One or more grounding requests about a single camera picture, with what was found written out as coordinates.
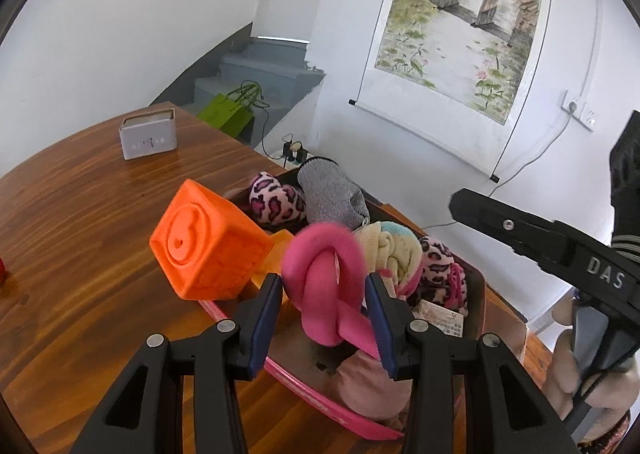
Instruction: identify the large leopard print sock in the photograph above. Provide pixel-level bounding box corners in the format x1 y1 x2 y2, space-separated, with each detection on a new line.
249 172 307 227

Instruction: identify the person's right forearm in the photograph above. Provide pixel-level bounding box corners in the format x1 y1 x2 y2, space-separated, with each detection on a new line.
609 109 640 260

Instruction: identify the grey wall cable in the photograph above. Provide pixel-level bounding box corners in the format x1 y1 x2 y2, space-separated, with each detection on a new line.
422 112 572 230

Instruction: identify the grey sock black cuff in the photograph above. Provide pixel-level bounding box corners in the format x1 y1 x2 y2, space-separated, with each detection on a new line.
297 157 371 231

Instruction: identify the beige sock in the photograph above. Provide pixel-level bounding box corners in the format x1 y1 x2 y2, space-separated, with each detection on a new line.
325 346 413 422

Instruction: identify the cream sock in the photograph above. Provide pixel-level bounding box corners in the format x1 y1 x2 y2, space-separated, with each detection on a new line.
352 220 425 297

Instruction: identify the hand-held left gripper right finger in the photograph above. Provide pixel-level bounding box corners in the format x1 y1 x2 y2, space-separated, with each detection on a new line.
364 273 576 454

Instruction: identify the hanging scroll painting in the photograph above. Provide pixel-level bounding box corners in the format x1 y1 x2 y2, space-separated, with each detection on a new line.
349 0 553 181

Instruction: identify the grey staircase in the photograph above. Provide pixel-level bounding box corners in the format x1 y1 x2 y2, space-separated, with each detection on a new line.
150 22 326 155

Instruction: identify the wooden desktop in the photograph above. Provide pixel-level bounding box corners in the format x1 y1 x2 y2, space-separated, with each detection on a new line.
0 102 416 454

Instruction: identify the person's right hand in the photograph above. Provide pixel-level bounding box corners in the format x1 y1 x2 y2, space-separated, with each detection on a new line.
544 293 632 442

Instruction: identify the orange cloth item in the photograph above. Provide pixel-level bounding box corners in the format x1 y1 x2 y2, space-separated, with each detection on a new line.
242 228 296 297

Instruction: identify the pink cardboard box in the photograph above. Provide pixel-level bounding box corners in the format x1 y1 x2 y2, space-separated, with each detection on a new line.
197 169 488 442

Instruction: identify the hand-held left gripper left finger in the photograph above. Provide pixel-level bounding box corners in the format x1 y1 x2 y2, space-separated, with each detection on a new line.
70 273 284 454

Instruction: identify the small yellow carton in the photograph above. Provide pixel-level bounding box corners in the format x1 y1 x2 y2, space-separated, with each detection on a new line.
412 299 466 337

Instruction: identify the white tissue box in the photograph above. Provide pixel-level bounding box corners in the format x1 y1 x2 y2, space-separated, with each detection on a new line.
119 107 178 161

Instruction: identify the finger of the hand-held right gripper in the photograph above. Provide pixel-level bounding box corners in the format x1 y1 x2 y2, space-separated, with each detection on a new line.
448 188 568 267

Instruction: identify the pink knotted sock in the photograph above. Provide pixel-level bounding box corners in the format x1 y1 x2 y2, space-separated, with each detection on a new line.
281 221 383 357

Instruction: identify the large orange toy cube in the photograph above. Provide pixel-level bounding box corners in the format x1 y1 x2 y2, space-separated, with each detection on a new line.
149 179 276 301

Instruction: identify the small leopard striped sock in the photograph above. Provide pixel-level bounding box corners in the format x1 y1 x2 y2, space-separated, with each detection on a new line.
407 235 468 311

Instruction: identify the green paper bag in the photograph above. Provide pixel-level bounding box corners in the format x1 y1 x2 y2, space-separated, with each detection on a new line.
196 82 266 137

